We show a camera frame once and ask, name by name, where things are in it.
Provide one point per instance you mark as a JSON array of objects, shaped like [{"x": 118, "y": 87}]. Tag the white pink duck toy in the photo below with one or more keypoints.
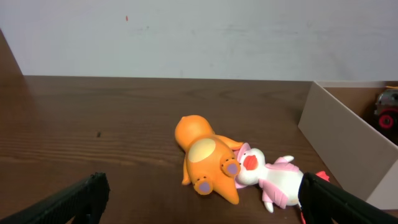
[{"x": 279, "y": 181}]

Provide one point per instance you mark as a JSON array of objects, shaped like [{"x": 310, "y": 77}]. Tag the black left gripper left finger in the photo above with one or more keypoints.
[{"x": 82, "y": 202}]

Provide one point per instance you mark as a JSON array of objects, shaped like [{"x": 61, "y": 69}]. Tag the orange dinosaur toy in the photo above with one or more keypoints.
[{"x": 210, "y": 163}]

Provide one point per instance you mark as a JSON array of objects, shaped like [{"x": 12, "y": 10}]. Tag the white cardboard box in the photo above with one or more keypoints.
[{"x": 362, "y": 160}]

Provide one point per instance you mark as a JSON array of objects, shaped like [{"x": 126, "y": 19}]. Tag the red grey toy truck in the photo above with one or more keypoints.
[{"x": 386, "y": 109}]

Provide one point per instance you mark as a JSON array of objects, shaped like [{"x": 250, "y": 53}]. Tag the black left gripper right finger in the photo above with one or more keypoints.
[{"x": 324, "y": 203}]

